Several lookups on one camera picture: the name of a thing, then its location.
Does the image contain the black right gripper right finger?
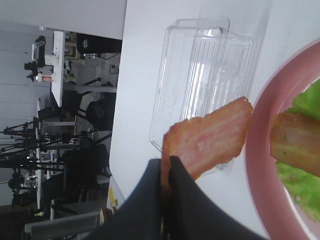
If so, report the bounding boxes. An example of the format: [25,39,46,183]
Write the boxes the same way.
[169,156,264,240]

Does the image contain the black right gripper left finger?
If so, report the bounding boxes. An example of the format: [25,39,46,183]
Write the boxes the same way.
[89,159,162,240]

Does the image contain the bacon strip from tray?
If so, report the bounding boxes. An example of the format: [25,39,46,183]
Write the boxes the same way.
[160,96,253,196]
[269,112,320,177]

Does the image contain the green lettuce leaf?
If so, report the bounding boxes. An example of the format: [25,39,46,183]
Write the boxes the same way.
[275,80,320,223]

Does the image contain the clear left plastic tray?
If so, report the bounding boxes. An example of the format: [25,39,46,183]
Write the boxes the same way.
[148,16,256,173]

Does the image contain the pink round plate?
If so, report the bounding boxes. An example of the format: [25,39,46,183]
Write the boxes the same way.
[244,37,320,240]

